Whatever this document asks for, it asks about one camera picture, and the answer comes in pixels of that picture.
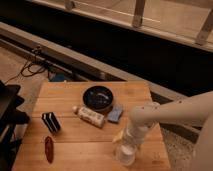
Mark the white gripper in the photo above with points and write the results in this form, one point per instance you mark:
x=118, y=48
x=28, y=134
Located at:
x=132, y=135

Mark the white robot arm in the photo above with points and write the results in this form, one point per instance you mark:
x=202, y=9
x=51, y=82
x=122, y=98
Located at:
x=194, y=111

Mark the black white striped eraser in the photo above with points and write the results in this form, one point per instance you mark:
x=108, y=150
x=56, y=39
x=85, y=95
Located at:
x=51, y=122

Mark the blue sponge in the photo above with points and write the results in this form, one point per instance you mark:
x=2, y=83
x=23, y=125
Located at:
x=115, y=114

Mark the white tube bottle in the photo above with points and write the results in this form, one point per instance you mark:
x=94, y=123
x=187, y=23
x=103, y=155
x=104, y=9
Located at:
x=89, y=116

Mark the dark blue bowl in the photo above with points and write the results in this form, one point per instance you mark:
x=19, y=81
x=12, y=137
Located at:
x=98, y=98

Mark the blue box on floor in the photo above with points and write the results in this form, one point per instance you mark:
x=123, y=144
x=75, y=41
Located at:
x=58, y=78

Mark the black stand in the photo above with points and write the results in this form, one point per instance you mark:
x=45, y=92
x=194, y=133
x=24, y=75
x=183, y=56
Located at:
x=10, y=117

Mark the metal floor rail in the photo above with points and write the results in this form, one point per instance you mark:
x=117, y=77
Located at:
x=69, y=58

